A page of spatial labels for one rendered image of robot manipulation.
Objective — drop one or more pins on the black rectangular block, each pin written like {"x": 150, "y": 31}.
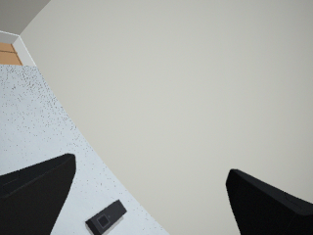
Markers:
{"x": 102, "y": 221}

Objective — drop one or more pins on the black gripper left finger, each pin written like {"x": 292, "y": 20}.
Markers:
{"x": 31, "y": 199}

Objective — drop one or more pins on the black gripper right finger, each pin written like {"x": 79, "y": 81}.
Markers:
{"x": 261, "y": 209}

